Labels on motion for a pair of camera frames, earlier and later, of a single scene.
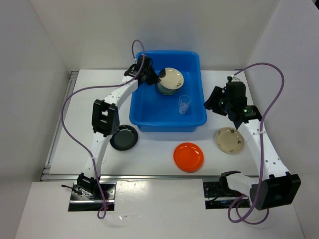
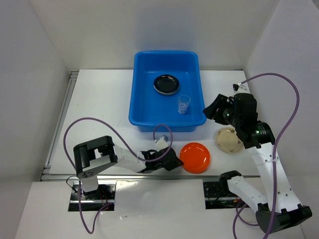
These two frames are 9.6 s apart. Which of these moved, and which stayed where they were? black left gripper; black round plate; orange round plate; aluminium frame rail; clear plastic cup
Moved: black round plate; black left gripper; orange round plate
Stayed: clear plastic cup; aluminium frame rail
